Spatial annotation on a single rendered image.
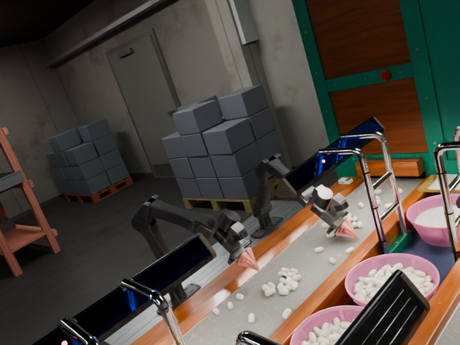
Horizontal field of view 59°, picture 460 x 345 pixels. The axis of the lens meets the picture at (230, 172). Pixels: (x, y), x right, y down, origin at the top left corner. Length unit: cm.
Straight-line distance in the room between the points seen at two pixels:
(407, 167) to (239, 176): 234
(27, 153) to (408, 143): 724
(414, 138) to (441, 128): 13
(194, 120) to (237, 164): 64
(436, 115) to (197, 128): 274
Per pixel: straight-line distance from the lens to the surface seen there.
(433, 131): 190
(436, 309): 122
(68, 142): 722
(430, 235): 161
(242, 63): 453
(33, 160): 837
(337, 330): 124
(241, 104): 415
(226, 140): 392
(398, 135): 198
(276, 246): 168
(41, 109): 852
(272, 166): 172
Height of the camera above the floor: 153
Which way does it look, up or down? 15 degrees down
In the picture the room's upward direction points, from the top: 19 degrees counter-clockwise
